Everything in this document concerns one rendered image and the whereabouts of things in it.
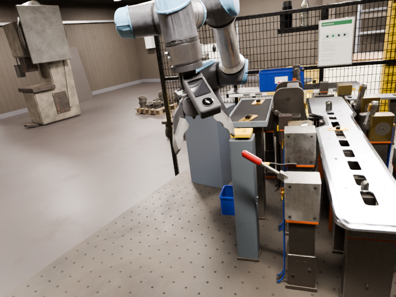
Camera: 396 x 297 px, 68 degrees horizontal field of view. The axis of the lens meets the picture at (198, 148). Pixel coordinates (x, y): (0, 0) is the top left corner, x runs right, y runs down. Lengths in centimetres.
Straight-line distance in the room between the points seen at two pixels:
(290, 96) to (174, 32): 83
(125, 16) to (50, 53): 638
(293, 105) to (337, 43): 106
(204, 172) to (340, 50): 135
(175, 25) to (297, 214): 56
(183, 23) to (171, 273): 80
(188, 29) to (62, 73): 695
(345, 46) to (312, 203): 168
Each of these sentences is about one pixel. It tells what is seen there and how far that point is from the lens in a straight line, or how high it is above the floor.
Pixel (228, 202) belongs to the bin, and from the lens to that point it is 129.
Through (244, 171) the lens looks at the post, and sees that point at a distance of 91.
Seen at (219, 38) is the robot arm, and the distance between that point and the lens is 123.
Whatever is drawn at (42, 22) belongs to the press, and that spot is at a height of 208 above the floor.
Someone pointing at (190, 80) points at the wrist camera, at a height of 135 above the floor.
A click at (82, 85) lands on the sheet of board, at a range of 1026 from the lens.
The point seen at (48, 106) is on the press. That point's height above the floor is 38.
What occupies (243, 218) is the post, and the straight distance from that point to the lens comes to 100.
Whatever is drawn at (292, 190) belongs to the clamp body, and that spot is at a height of 104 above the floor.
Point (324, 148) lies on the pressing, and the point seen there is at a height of 100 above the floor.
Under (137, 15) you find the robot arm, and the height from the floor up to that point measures 150.
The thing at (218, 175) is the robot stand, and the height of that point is 78.
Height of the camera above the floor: 144
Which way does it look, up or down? 20 degrees down
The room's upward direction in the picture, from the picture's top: 7 degrees counter-clockwise
